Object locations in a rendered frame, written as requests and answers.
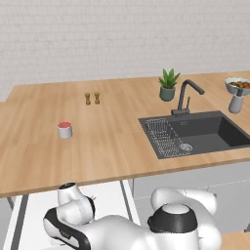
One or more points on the grey cupboard door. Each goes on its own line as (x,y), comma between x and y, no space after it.
(232,201)
(172,184)

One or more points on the dark grey sink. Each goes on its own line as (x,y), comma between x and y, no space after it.
(208,133)

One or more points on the green plant in grey pot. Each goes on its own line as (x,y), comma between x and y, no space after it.
(168,88)

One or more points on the fruit bowl on grey stand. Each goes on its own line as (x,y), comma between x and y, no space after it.
(236,97)

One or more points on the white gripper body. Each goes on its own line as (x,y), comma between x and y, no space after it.
(94,197)

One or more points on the white cup with red filling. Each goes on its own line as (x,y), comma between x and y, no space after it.
(65,130)

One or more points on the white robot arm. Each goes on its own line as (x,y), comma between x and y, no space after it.
(130,232)

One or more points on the dark grey tap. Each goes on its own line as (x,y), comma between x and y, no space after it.
(181,97)

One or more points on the white open drawer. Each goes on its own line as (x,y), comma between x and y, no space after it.
(107,201)

